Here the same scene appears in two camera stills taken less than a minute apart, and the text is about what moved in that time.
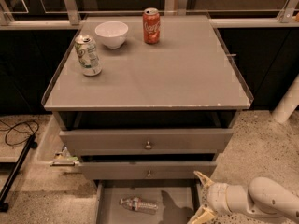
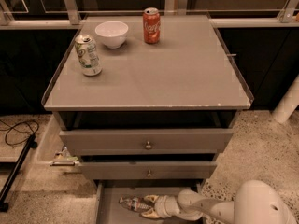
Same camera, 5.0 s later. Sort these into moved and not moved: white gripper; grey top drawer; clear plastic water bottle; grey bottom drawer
Moved: white gripper
Not moved: clear plastic water bottle; grey top drawer; grey bottom drawer
